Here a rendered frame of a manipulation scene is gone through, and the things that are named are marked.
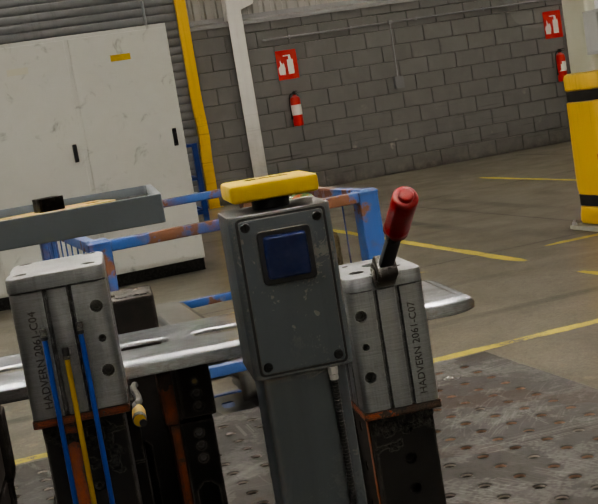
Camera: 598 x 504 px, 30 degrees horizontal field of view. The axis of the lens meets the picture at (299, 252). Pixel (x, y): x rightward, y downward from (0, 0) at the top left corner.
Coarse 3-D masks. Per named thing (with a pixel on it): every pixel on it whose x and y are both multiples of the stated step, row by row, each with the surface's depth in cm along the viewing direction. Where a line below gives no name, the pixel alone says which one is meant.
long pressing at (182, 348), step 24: (432, 288) 115; (432, 312) 106; (456, 312) 107; (120, 336) 117; (144, 336) 115; (168, 336) 113; (192, 336) 111; (216, 336) 109; (0, 360) 114; (144, 360) 102; (168, 360) 102; (192, 360) 103; (216, 360) 103; (0, 384) 101; (24, 384) 100
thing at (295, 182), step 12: (240, 180) 80; (252, 180) 78; (264, 180) 76; (276, 180) 75; (288, 180) 75; (300, 180) 75; (312, 180) 75; (228, 192) 75; (240, 192) 75; (252, 192) 75; (264, 192) 75; (276, 192) 75; (288, 192) 75; (300, 192) 75; (252, 204) 78; (264, 204) 77; (276, 204) 77; (288, 204) 78
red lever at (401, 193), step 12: (396, 192) 82; (408, 192) 81; (396, 204) 81; (408, 204) 81; (396, 216) 82; (408, 216) 82; (384, 228) 85; (396, 228) 84; (408, 228) 84; (396, 240) 85; (384, 252) 89; (396, 252) 89; (372, 264) 92; (384, 264) 91; (396, 264) 91; (372, 276) 92; (384, 276) 91; (396, 276) 92
